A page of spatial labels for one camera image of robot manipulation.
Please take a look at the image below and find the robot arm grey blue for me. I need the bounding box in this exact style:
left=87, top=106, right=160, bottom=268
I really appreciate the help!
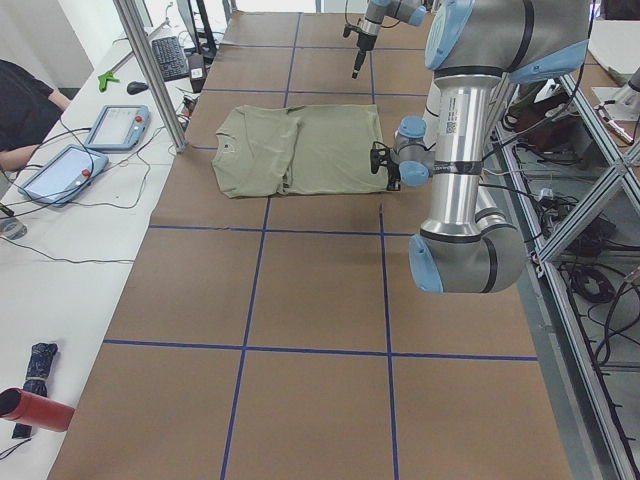
left=343, top=0, right=428, bottom=79
left=409, top=1, right=590, bottom=293

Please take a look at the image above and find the near blue teach pendant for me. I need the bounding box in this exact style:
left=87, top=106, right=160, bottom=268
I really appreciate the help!
left=18, top=145, right=109, bottom=206

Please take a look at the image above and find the olive green long-sleeve shirt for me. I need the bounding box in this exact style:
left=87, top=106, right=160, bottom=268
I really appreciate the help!
left=212, top=105, right=387, bottom=198

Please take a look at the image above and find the aluminium frame post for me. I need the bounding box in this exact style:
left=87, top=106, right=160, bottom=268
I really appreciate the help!
left=113, top=0, right=187, bottom=153

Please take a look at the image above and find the black computer mouse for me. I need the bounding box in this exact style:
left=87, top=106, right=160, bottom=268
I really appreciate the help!
left=126, top=81, right=149, bottom=95

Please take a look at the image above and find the green plastic tool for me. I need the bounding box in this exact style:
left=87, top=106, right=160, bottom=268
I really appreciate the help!
left=98, top=70, right=120, bottom=93

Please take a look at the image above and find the black keyboard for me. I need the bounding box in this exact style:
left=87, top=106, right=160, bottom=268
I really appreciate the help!
left=151, top=36, right=189, bottom=81

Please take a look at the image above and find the brown paper table cover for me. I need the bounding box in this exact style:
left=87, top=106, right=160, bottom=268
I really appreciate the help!
left=50, top=12, right=571, bottom=479

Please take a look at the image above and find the red cardboard tube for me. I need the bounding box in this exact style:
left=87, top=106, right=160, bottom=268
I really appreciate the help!
left=1, top=388, right=75, bottom=432

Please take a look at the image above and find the folded navy umbrella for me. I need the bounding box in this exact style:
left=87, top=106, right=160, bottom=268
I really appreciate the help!
left=12, top=343, right=58, bottom=439

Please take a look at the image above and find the black power adapter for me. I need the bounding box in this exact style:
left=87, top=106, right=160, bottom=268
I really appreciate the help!
left=187, top=53, right=207, bottom=93

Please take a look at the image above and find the seated person black shirt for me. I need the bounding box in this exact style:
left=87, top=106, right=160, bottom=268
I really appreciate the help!
left=1, top=60, right=71, bottom=171

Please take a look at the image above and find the aluminium side frame rail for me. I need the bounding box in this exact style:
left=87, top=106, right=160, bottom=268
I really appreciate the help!
left=489, top=58, right=639, bottom=479

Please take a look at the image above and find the far blue teach pendant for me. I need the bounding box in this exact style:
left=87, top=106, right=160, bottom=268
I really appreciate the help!
left=84, top=105, right=150, bottom=152

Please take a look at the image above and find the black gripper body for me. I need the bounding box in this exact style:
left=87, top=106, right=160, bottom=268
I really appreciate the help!
left=386, top=162, right=401, bottom=185
left=357, top=32, right=376, bottom=53

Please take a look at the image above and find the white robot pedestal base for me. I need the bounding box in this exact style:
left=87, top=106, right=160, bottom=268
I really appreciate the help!
left=423, top=81, right=441, bottom=124

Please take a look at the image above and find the grey tape roll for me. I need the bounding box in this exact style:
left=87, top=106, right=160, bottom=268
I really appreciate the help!
left=1, top=218, right=27, bottom=240

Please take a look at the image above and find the blue teach pendant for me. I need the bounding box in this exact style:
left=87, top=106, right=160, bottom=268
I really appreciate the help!
left=18, top=145, right=109, bottom=206
left=84, top=105, right=150, bottom=152

